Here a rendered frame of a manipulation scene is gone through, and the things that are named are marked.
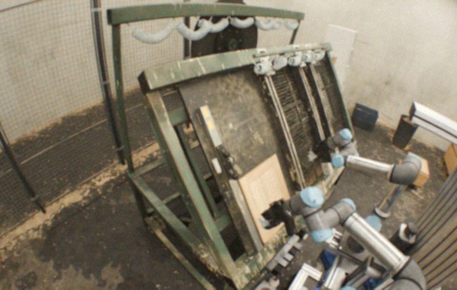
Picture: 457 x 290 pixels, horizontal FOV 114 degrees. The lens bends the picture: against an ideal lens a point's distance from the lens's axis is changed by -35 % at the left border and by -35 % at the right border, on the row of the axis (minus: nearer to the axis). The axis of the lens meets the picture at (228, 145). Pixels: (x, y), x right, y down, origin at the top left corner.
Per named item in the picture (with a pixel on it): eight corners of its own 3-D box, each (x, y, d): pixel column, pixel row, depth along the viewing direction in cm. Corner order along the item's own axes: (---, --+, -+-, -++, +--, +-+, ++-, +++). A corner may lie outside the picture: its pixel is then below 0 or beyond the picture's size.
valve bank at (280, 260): (272, 289, 139) (281, 278, 125) (258, 277, 147) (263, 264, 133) (307, 246, 170) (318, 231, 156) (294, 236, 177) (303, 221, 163)
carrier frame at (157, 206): (227, 313, 167) (236, 287, 118) (143, 222, 241) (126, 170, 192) (333, 191, 300) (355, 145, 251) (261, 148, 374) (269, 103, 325)
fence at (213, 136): (254, 251, 134) (258, 252, 131) (195, 109, 118) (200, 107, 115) (259, 246, 137) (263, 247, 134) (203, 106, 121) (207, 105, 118)
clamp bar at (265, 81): (297, 206, 166) (324, 208, 148) (245, 54, 146) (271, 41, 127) (303, 199, 172) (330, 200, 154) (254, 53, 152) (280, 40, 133)
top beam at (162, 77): (143, 96, 100) (150, 90, 92) (136, 77, 98) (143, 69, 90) (326, 53, 233) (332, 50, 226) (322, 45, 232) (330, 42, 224)
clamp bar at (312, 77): (331, 165, 209) (354, 164, 191) (294, 48, 189) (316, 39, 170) (335, 160, 215) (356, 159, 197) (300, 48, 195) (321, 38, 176)
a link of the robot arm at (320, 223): (345, 228, 69) (331, 201, 73) (323, 243, 65) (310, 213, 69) (331, 232, 76) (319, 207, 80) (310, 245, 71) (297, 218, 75)
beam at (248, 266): (227, 285, 126) (239, 292, 117) (220, 273, 124) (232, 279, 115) (349, 149, 259) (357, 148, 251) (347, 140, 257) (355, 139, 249)
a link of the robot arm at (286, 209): (306, 206, 81) (297, 220, 76) (299, 210, 85) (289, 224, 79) (294, 192, 82) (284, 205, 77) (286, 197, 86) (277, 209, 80)
